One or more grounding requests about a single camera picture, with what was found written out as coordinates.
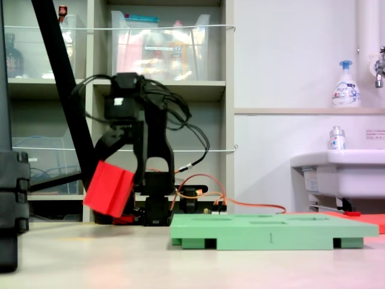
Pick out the red wire bundle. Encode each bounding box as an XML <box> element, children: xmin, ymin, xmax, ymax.
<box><xmin>113</xmin><ymin>210</ymin><xmax>146</xmax><ymax>226</ymax></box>

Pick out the orange cable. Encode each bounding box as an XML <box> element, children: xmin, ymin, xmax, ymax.
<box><xmin>169</xmin><ymin>167</ymin><xmax>288</xmax><ymax>216</ymax></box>

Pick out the dark grey post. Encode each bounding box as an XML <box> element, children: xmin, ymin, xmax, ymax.
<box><xmin>0</xmin><ymin>0</ymin><xmax>13</xmax><ymax>152</ymax></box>

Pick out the green board with shaped holes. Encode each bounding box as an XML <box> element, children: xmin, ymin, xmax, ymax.
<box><xmin>170</xmin><ymin>213</ymin><xmax>380</xmax><ymax>251</ymax></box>

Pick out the metal faucet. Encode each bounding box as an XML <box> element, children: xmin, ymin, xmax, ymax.
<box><xmin>369</xmin><ymin>46</ymin><xmax>385</xmax><ymax>89</ymax></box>

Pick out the beige shelf unit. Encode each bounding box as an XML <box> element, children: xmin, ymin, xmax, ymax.
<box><xmin>0</xmin><ymin>0</ymin><xmax>236</xmax><ymax>223</ymax></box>

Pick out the pink wall notice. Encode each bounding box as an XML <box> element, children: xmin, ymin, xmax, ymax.
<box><xmin>365</xmin><ymin>128</ymin><xmax>385</xmax><ymax>140</ymax></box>

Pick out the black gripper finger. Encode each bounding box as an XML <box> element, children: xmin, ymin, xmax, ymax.
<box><xmin>132</xmin><ymin>121</ymin><xmax>145</xmax><ymax>186</ymax></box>
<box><xmin>94</xmin><ymin>125</ymin><xmax>134</xmax><ymax>164</ymax></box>

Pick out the white sink label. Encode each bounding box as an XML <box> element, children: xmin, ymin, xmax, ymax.
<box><xmin>301</xmin><ymin>166</ymin><xmax>320</xmax><ymax>194</ymax></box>

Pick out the circuit board with wires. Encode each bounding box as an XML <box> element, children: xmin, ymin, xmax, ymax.
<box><xmin>203</xmin><ymin>200</ymin><xmax>229</xmax><ymax>216</ymax></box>

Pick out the white pump soap bottle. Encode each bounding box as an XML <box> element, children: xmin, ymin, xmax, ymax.
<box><xmin>331</xmin><ymin>60</ymin><xmax>362</xmax><ymax>108</ymax></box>

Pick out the black table clamp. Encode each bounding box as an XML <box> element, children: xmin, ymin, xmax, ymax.
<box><xmin>179</xmin><ymin>185</ymin><xmax>209</xmax><ymax>216</ymax></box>

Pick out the small clear sanitizer bottle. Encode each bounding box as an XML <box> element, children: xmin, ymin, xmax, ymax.
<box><xmin>328</xmin><ymin>125</ymin><xmax>347</xmax><ymax>151</ymax></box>

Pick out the large clear plastic bin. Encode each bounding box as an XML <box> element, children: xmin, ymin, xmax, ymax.
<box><xmin>111</xmin><ymin>10</ymin><xmax>212</xmax><ymax>81</ymax></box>

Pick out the white sink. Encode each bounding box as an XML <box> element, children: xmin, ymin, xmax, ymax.
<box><xmin>289</xmin><ymin>148</ymin><xmax>385</xmax><ymax>201</ymax></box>

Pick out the red cross columnar block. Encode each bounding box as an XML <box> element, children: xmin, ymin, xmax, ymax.
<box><xmin>82</xmin><ymin>160</ymin><xmax>135</xmax><ymax>218</ymax></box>

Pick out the notched black stack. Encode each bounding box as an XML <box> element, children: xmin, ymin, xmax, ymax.
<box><xmin>0</xmin><ymin>150</ymin><xmax>31</xmax><ymax>273</ymax></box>

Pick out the red flat mat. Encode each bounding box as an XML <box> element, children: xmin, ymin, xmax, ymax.
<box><xmin>282</xmin><ymin>211</ymin><xmax>385</xmax><ymax>235</ymax></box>

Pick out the clear file box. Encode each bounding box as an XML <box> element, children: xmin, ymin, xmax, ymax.
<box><xmin>11</xmin><ymin>129</ymin><xmax>84</xmax><ymax>195</ymax></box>

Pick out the black tripod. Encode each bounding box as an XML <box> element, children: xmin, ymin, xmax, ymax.
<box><xmin>28</xmin><ymin>0</ymin><xmax>116</xmax><ymax>225</ymax></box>

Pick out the white wire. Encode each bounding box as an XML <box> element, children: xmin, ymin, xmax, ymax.
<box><xmin>11</xmin><ymin>144</ymin><xmax>239</xmax><ymax>154</ymax></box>
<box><xmin>4</xmin><ymin>24</ymin><xmax>237</xmax><ymax>31</ymax></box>

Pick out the narrow clear plastic bin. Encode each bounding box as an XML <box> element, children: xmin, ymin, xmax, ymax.
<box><xmin>58</xmin><ymin>14</ymin><xmax>78</xmax><ymax>79</ymax></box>

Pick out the dark glass bottle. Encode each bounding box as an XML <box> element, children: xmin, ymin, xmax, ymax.
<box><xmin>4</xmin><ymin>33</ymin><xmax>25</xmax><ymax>79</ymax></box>

